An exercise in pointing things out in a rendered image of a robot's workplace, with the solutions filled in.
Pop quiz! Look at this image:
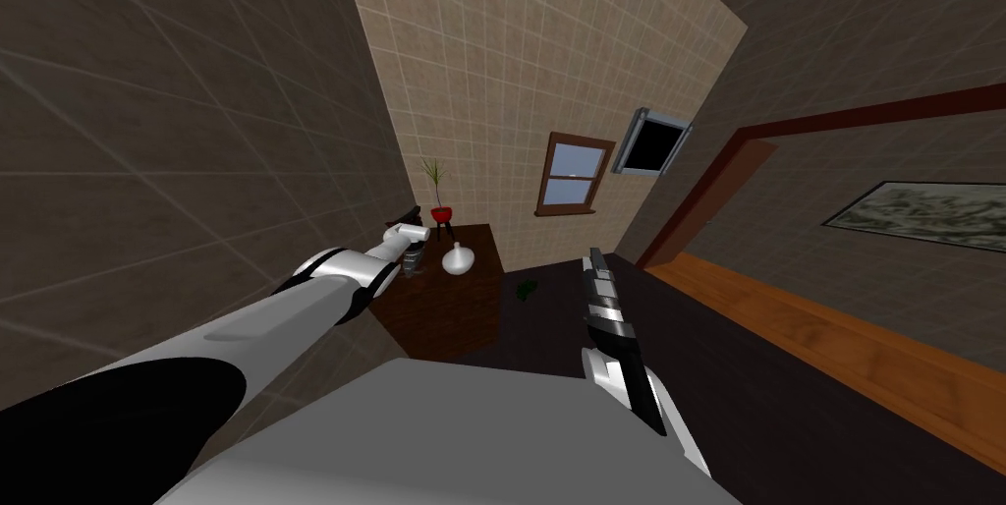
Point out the grey ribbed glass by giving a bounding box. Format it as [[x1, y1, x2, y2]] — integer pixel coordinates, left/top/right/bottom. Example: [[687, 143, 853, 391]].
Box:
[[400, 243, 430, 281]]

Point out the dark framed landscape picture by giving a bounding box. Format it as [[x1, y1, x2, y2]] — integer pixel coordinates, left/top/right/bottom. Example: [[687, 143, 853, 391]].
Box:
[[820, 180, 1006, 254]]

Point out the dark brown wooden table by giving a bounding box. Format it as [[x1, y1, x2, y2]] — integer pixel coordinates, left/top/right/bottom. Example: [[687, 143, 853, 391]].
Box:
[[367, 222, 506, 362]]

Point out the brown framed window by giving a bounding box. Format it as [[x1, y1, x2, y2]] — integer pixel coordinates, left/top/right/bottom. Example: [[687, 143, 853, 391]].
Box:
[[534, 131, 618, 219]]

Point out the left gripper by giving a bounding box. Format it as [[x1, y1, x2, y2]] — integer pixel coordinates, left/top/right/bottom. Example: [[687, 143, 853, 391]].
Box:
[[384, 204, 424, 231]]

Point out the plant in red pot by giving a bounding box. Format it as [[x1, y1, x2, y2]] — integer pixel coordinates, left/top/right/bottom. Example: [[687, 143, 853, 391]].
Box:
[[420, 158, 459, 244]]

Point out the white round vase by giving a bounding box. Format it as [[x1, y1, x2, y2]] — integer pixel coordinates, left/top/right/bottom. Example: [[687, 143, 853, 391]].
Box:
[[441, 243, 477, 278]]

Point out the grey framed black screen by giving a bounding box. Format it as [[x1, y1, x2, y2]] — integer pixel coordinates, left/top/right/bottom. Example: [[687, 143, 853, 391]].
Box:
[[610, 106, 696, 177]]

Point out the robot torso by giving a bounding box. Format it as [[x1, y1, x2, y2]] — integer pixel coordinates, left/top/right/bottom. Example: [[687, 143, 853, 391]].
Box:
[[155, 357, 744, 505]]

